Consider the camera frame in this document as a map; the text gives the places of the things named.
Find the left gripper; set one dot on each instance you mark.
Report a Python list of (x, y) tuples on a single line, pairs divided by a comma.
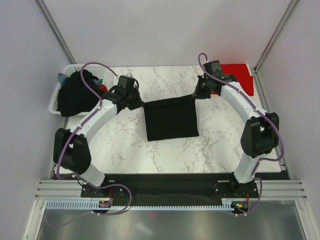
[(139, 103)]

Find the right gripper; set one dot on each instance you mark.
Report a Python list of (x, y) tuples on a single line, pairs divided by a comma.
[(198, 93)]

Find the black t-shirt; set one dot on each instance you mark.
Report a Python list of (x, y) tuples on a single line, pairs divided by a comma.
[(171, 118)]

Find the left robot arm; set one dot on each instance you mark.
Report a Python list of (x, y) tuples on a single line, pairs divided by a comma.
[(71, 146)]

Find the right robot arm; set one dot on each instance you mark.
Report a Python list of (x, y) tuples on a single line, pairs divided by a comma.
[(260, 134)]

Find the red garment in basket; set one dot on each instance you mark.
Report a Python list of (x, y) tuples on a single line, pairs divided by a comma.
[(103, 88)]

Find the folded red t-shirt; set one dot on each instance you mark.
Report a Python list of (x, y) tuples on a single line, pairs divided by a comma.
[(242, 73)]

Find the dark clothes pile in basket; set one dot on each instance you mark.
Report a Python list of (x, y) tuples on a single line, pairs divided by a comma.
[(74, 97)]

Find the teal garment in basket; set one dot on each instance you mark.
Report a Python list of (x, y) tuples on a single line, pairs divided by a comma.
[(62, 78)]

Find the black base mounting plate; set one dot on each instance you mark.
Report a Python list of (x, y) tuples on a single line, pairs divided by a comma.
[(162, 189)]

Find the right aluminium frame post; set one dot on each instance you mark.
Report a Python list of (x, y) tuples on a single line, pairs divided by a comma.
[(276, 33)]

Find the aluminium frame post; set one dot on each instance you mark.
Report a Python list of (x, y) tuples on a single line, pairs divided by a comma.
[(276, 33), (55, 30)]

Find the left aluminium frame post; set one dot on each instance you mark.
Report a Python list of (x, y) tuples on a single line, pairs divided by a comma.
[(55, 30)]

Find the white slotted cable duct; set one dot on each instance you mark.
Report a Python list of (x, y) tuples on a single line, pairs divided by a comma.
[(99, 205)]

